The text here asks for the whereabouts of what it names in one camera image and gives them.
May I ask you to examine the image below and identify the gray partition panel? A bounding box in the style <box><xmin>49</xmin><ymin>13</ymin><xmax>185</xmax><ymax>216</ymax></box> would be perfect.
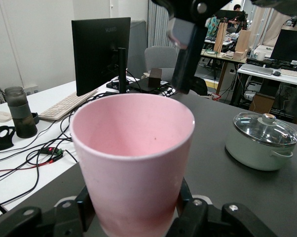
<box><xmin>130</xmin><ymin>19</ymin><xmax>148</xmax><ymax>76</ymax></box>

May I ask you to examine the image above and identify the glass lid with beige knob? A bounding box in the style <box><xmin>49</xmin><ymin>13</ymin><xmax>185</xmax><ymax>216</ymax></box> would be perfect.
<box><xmin>233</xmin><ymin>113</ymin><xmax>297</xmax><ymax>147</ymax></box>

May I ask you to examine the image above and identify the white keyboard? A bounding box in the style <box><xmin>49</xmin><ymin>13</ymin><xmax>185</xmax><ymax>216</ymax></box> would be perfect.
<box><xmin>239</xmin><ymin>64</ymin><xmax>274</xmax><ymax>76</ymax></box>

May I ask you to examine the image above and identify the pink plastic cup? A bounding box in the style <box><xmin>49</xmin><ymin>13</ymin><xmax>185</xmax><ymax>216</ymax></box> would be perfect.
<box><xmin>69</xmin><ymin>93</ymin><xmax>196</xmax><ymax>237</ymax></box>

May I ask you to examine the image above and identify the black face mask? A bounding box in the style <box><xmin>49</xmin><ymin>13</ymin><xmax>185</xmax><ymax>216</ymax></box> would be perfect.
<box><xmin>0</xmin><ymin>125</ymin><xmax>16</xmax><ymax>152</ymax></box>

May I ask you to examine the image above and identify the black computer monitor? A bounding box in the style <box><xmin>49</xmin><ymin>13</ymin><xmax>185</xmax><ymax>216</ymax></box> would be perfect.
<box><xmin>271</xmin><ymin>29</ymin><xmax>297</xmax><ymax>65</ymax></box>

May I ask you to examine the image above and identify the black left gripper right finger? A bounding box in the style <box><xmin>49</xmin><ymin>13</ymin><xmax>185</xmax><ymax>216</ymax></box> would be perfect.
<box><xmin>168</xmin><ymin>177</ymin><xmax>280</xmax><ymax>237</ymax></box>

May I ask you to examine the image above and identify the small adapter with red LED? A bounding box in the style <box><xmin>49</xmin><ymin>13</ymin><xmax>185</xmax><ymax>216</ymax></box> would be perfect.
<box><xmin>38</xmin><ymin>147</ymin><xmax>65</xmax><ymax>158</ymax></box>

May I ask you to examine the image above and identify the tall wooden stand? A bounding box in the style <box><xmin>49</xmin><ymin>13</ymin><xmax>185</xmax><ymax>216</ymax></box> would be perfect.
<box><xmin>214</xmin><ymin>22</ymin><xmax>228</xmax><ymax>54</ymax></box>

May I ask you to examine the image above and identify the red wire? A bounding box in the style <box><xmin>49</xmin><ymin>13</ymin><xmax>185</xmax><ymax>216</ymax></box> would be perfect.
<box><xmin>0</xmin><ymin>159</ymin><xmax>56</xmax><ymax>175</ymax></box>

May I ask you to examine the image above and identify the white office desk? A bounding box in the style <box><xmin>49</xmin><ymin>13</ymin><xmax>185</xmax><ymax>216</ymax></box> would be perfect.
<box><xmin>0</xmin><ymin>76</ymin><xmax>142</xmax><ymax>213</ymax></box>

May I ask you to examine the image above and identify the white desk with dark legs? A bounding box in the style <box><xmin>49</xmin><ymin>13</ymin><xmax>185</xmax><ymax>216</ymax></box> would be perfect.
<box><xmin>231</xmin><ymin>63</ymin><xmax>297</xmax><ymax>109</ymax></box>

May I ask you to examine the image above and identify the gray office chair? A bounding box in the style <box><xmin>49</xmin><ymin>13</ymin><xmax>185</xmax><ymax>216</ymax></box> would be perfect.
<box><xmin>144</xmin><ymin>45</ymin><xmax>179</xmax><ymax>82</ymax></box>

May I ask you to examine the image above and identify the black desk cable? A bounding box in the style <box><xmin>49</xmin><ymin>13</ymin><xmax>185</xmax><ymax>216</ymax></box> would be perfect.
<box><xmin>0</xmin><ymin>138</ymin><xmax>78</xmax><ymax>193</ymax></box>

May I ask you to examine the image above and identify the dark smoky drinking bottle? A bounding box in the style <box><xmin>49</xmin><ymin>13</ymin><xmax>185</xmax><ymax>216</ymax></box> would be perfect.
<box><xmin>4</xmin><ymin>86</ymin><xmax>38</xmax><ymax>139</ymax></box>

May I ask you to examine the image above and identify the brown cube box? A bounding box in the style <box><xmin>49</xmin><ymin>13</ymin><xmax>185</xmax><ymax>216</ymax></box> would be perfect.
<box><xmin>148</xmin><ymin>68</ymin><xmax>163</xmax><ymax>87</ymax></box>

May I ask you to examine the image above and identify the black flat device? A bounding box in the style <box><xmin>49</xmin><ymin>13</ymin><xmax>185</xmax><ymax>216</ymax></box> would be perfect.
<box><xmin>131</xmin><ymin>77</ymin><xmax>169</xmax><ymax>94</ymax></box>

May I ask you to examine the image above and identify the beige keyboard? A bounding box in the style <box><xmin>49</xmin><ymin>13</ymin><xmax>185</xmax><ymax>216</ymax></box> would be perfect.
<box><xmin>37</xmin><ymin>88</ymin><xmax>100</xmax><ymax>121</ymax></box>

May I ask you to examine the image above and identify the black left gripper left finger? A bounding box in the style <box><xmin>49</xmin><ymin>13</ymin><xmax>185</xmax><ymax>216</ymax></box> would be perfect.
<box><xmin>0</xmin><ymin>185</ymin><xmax>100</xmax><ymax>237</ymax></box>

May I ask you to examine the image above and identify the black Huawei monitor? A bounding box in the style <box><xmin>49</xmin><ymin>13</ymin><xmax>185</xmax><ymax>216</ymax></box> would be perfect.
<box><xmin>71</xmin><ymin>17</ymin><xmax>139</xmax><ymax>97</ymax></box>

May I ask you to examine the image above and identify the pale green cooking pot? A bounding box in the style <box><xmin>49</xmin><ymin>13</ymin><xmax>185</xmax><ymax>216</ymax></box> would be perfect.
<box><xmin>224</xmin><ymin>112</ymin><xmax>297</xmax><ymax>171</ymax></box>

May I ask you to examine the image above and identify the light wooden block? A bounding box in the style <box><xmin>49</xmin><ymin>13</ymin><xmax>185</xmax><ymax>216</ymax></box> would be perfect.
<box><xmin>233</xmin><ymin>29</ymin><xmax>252</xmax><ymax>60</ymax></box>

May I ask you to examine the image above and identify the cardboard box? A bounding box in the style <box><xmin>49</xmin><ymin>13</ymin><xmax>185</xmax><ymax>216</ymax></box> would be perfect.
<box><xmin>248</xmin><ymin>93</ymin><xmax>275</xmax><ymax>115</ymax></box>

